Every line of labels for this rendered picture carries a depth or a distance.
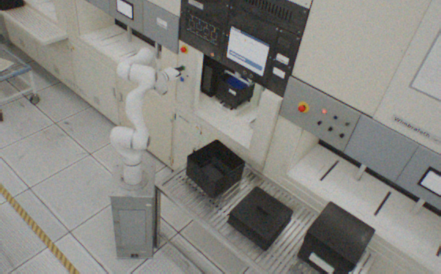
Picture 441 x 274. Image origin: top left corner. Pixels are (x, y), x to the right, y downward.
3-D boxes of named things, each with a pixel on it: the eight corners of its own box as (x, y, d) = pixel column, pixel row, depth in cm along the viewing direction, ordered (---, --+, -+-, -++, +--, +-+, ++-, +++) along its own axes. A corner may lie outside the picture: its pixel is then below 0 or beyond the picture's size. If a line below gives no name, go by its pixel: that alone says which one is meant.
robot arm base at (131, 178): (116, 190, 233) (114, 170, 221) (120, 168, 247) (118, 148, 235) (146, 190, 236) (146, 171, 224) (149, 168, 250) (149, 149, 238)
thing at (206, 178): (214, 155, 266) (216, 138, 255) (242, 179, 253) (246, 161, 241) (184, 173, 250) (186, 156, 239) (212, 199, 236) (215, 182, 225)
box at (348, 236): (294, 255, 213) (306, 231, 197) (317, 224, 231) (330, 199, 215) (339, 288, 201) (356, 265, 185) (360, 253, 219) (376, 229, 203)
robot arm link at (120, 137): (138, 168, 225) (138, 139, 209) (109, 162, 225) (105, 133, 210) (144, 154, 234) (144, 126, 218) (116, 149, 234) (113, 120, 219)
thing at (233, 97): (213, 100, 293) (217, 65, 272) (229, 90, 305) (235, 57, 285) (236, 115, 282) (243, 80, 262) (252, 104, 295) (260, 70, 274)
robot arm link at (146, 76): (125, 142, 226) (151, 147, 225) (118, 149, 214) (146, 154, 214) (132, 61, 210) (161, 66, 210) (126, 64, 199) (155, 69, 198)
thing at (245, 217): (225, 221, 225) (228, 208, 217) (253, 194, 244) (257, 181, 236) (265, 252, 213) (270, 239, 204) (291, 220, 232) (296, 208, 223)
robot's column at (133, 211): (115, 259, 278) (107, 195, 229) (120, 227, 299) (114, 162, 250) (153, 259, 282) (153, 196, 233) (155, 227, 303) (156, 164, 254)
